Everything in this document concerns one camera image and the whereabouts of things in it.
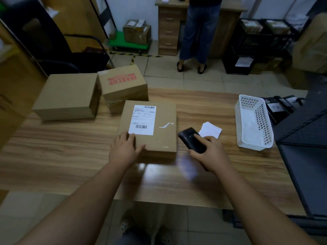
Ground person's left hand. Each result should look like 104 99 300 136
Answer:
108 132 146 170

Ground person's right hand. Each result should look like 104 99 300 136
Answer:
189 134 233 174

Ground stack of white stickers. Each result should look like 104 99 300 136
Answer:
198 121 222 140

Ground black handheld scanner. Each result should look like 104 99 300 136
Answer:
178 127 209 171

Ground large plain cardboard box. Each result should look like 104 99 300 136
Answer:
117 100 177 160
32 73 102 121

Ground red striped cardboard box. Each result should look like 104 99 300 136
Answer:
98 64 149 114

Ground person's left forearm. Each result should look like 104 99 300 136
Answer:
15 160 133 245

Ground person's right forearm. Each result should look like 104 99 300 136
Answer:
217 164 320 245

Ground person's left leg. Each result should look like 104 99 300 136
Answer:
115 227 151 245

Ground medium taped cardboard box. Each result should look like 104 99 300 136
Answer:
122 24 152 46

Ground small labelled cardboard box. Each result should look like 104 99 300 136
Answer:
123 19 138 30

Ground labelled flat cardboard box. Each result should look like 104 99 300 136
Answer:
265 20 291 35

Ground stack of large cardboard boxes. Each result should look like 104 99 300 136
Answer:
0 0 107 151

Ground pile of translucent backing papers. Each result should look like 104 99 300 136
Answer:
240 109 264 147

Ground white perforated plastic tray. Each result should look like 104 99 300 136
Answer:
234 94 274 151

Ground grey perforated shoe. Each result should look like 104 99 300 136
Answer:
119 218 134 235
158 229 175 245

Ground black scanners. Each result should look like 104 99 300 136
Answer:
264 97 291 125

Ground black plastic crates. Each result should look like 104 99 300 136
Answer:
222 46 256 75

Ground dark metal shelf rack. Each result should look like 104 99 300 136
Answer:
273 81 327 218

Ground green platform trolley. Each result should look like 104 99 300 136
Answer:
89 0 152 54

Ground wooden drawer desk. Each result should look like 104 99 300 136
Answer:
155 0 248 59

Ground black office chair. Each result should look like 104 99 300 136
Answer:
0 0 115 76

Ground white plastic bag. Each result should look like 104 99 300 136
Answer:
285 12 310 30

